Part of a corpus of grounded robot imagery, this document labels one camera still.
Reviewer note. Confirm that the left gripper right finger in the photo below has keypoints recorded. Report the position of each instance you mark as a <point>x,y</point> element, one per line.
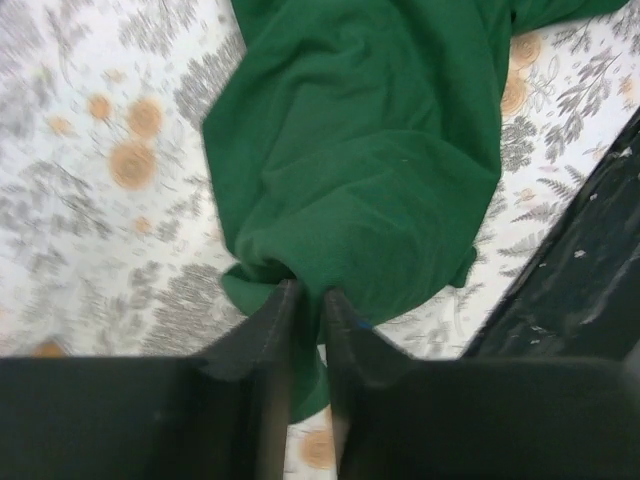
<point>399,417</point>

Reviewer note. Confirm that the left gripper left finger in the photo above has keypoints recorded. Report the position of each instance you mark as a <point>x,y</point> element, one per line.
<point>219,414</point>

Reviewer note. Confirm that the dark green t-shirt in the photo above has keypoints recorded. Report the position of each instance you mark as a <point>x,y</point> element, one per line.
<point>357,146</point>

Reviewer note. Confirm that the floral patterned table mat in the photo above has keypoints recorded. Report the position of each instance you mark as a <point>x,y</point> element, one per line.
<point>101,172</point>

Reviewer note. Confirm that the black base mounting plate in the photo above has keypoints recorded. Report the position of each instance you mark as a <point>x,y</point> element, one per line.
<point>579,293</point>

